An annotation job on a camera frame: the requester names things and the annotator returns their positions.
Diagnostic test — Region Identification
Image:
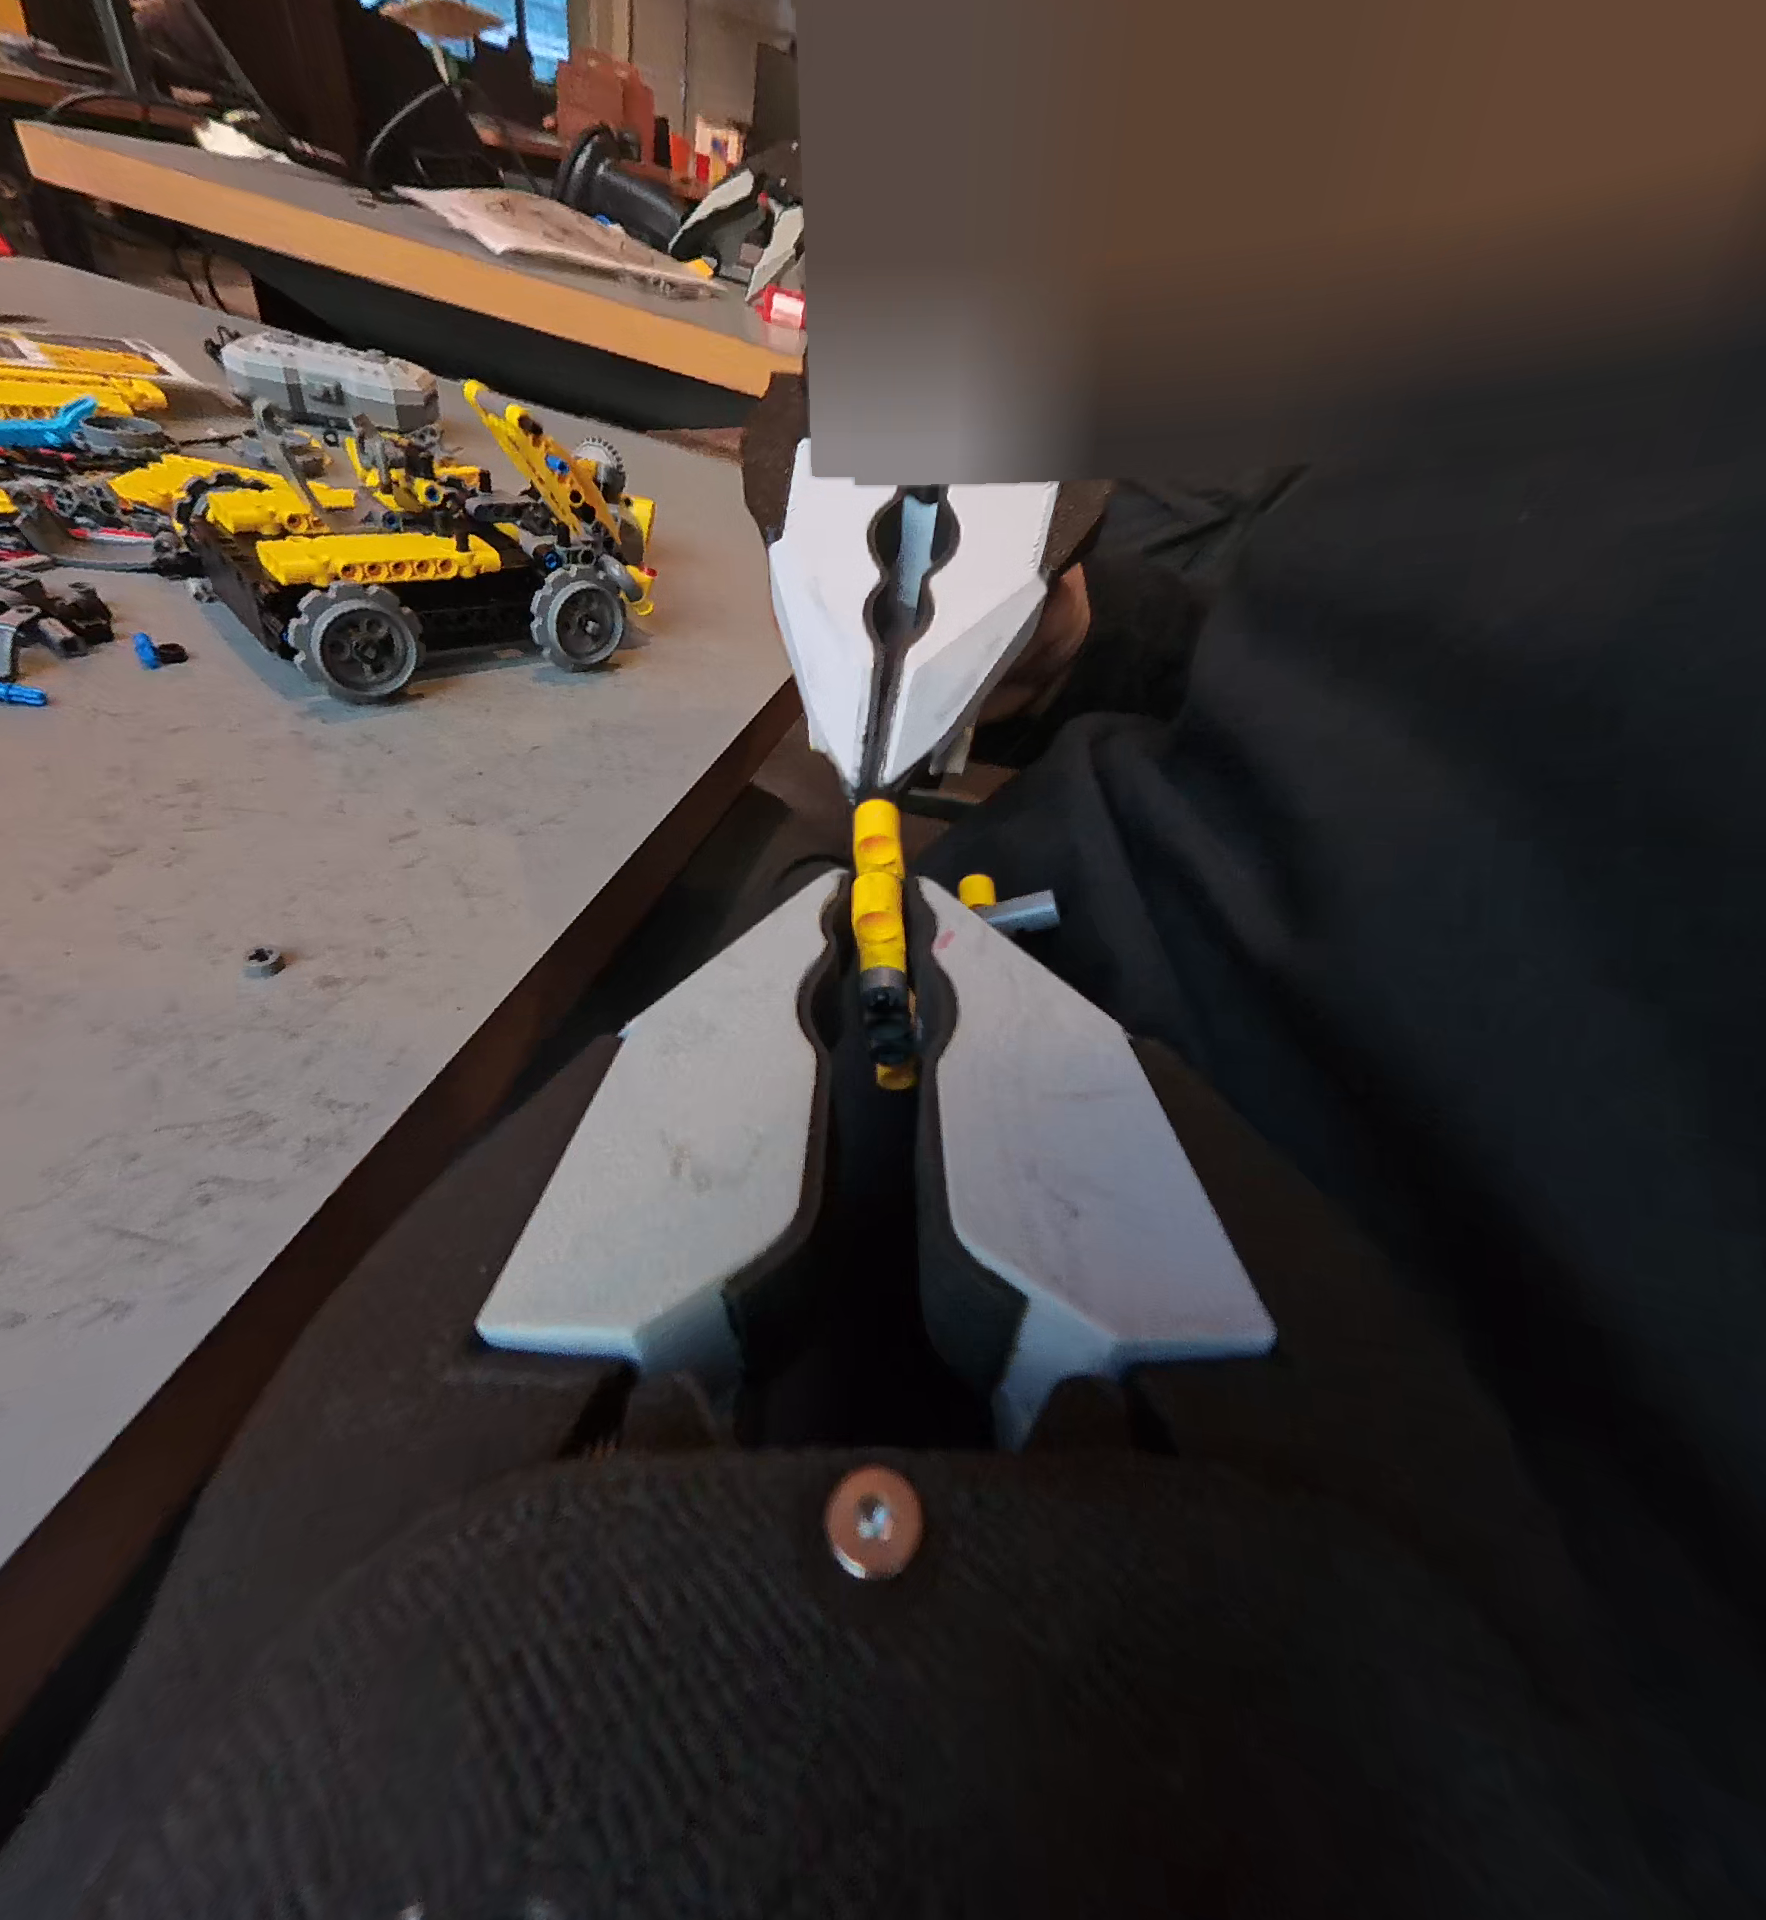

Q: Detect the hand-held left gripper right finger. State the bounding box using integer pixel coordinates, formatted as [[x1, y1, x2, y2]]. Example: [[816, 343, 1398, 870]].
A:
[[913, 875, 1280, 1445]]

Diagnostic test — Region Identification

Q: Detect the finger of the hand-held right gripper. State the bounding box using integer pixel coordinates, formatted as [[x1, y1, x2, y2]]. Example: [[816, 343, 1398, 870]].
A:
[[882, 480, 1063, 798], [767, 438, 903, 798]]

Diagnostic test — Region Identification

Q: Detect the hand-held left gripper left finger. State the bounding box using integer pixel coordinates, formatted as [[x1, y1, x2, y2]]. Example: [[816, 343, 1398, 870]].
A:
[[475, 867, 847, 1376]]

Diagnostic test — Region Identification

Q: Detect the yellow grey toy brick assembly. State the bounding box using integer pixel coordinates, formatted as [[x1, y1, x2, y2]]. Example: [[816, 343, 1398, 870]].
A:
[[844, 796, 1063, 1093]]

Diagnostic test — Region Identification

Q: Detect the person's right hand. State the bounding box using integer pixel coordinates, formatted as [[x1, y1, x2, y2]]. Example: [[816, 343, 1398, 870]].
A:
[[972, 563, 1101, 758]]

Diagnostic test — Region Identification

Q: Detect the white printed paper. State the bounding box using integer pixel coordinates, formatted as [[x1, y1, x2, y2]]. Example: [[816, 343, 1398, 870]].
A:
[[403, 183, 721, 296]]

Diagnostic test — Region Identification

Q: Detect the yellow black toy vehicle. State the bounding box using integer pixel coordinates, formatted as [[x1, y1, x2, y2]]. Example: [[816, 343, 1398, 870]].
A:
[[171, 329, 663, 708]]

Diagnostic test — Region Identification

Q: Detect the pile of loose toy parts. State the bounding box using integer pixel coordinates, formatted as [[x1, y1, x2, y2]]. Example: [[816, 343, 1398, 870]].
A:
[[0, 318, 226, 680]]

